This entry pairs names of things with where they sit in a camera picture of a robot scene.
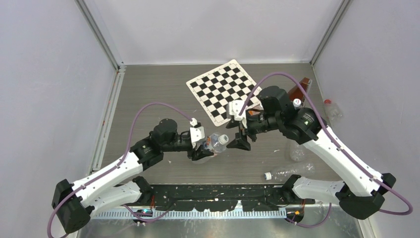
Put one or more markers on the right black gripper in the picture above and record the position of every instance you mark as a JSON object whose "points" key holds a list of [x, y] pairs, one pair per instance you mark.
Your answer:
{"points": [[240, 142]]}

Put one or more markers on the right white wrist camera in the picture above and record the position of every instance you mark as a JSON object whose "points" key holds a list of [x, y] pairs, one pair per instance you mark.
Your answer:
{"points": [[234, 109]]}

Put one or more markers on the clear bottle blue label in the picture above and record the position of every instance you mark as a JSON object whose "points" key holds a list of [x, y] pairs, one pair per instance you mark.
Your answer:
{"points": [[212, 144]]}

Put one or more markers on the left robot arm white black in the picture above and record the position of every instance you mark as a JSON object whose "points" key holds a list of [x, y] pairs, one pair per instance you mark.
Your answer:
{"points": [[75, 203]]}

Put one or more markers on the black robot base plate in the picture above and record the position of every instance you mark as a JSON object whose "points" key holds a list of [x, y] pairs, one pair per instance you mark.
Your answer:
{"points": [[222, 197]]}

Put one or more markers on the black white chessboard mat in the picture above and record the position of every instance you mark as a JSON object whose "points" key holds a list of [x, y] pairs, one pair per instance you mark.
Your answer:
{"points": [[216, 88]]}

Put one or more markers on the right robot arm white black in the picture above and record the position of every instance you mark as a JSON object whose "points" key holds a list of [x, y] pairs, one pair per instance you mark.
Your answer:
{"points": [[360, 190]]}

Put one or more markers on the white green bottle cap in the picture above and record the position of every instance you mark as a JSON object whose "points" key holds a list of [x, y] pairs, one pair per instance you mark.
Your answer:
{"points": [[223, 139]]}

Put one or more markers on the upright bottle white red cap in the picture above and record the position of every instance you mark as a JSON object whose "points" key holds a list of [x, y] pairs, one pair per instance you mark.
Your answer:
{"points": [[297, 103]]}

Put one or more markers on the clear plastic bottle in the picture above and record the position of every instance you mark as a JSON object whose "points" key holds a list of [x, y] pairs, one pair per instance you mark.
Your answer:
{"points": [[282, 174]]}

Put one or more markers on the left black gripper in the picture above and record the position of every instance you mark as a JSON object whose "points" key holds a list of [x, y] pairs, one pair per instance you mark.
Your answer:
{"points": [[200, 152]]}

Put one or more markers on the orange crushed plastic bottle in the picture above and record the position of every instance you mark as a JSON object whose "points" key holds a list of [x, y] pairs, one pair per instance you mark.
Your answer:
{"points": [[253, 112]]}

